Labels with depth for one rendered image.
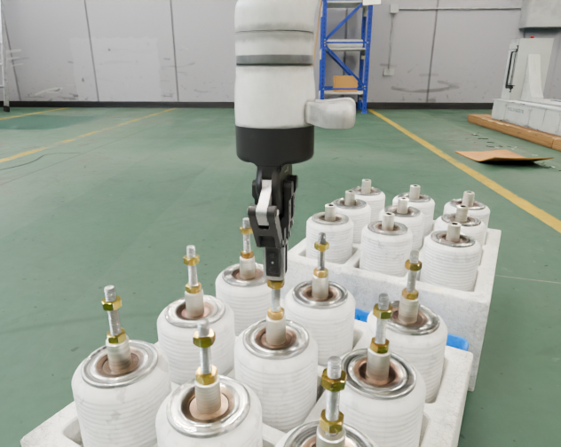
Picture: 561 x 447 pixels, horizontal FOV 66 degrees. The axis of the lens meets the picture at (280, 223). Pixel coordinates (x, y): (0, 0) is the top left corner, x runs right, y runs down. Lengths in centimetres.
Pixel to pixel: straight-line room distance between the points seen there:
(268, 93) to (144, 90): 655
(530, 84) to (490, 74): 238
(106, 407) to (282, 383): 17
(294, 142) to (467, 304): 50
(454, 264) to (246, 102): 52
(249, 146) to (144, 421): 29
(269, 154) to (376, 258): 48
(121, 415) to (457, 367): 40
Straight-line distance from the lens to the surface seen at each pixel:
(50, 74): 749
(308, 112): 39
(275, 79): 38
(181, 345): 54
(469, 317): 81
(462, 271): 81
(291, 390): 49
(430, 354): 55
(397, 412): 44
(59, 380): 94
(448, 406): 56
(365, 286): 83
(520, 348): 105
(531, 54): 476
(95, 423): 50
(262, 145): 39
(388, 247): 82
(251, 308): 62
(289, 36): 39
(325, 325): 57
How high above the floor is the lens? 54
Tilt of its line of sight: 20 degrees down
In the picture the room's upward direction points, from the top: straight up
